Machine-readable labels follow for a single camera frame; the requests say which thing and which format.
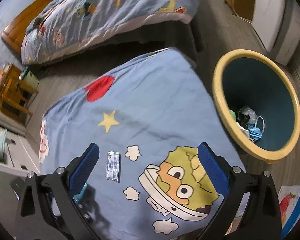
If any strawberry print cardboard box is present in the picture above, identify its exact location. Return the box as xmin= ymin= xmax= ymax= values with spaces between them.
xmin=277 ymin=184 xmax=300 ymax=235

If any wooden nightstand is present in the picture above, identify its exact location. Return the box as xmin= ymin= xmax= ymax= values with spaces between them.
xmin=224 ymin=0 xmax=256 ymax=22

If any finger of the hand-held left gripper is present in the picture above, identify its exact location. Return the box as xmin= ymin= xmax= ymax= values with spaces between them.
xmin=74 ymin=182 xmax=103 ymax=232

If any silver foil packet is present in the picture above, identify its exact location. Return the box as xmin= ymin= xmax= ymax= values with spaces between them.
xmin=105 ymin=151 xmax=121 ymax=182

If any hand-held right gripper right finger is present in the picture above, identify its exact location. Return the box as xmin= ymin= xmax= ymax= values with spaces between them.
xmin=198 ymin=142 xmax=282 ymax=240

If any green wrapper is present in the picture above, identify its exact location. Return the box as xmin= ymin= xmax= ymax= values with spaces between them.
xmin=229 ymin=109 xmax=238 ymax=125

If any white low cabinet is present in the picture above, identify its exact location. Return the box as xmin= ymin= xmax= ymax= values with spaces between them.
xmin=0 ymin=120 xmax=40 ymax=178

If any wooden bed headboard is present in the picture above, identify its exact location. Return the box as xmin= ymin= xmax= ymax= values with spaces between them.
xmin=1 ymin=0 xmax=78 ymax=54

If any black crumpled bag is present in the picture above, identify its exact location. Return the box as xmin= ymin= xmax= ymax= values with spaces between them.
xmin=236 ymin=106 xmax=257 ymax=129

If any green and white bag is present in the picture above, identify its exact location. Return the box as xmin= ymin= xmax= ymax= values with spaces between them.
xmin=20 ymin=66 xmax=39 ymax=88

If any white air purifier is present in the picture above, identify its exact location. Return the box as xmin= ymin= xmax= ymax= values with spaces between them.
xmin=251 ymin=0 xmax=290 ymax=53

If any cartoon printed blue tablecloth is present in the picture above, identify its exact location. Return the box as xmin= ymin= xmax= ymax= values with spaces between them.
xmin=39 ymin=47 xmax=247 ymax=240

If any dark bed base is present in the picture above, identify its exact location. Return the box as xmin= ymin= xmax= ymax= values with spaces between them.
xmin=47 ymin=17 xmax=208 ymax=60

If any wooden chair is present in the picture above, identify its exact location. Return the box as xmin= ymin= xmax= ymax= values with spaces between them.
xmin=0 ymin=64 xmax=39 ymax=125

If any yellow-rimmed teal trash bin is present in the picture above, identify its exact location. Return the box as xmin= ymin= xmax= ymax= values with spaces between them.
xmin=212 ymin=49 xmax=300 ymax=164

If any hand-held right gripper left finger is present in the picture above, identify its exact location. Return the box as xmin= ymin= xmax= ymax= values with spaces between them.
xmin=15 ymin=142 xmax=100 ymax=240

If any grey cabinet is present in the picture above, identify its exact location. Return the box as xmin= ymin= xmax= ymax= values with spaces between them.
xmin=275 ymin=0 xmax=300 ymax=67

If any bed with blue cartoon quilt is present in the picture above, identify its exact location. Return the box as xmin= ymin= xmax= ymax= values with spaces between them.
xmin=20 ymin=0 xmax=210 ymax=64

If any beige cable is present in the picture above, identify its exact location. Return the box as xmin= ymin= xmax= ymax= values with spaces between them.
xmin=231 ymin=0 xmax=253 ymax=23

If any blue face mask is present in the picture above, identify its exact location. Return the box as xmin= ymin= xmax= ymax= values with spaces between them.
xmin=247 ymin=116 xmax=265 ymax=142

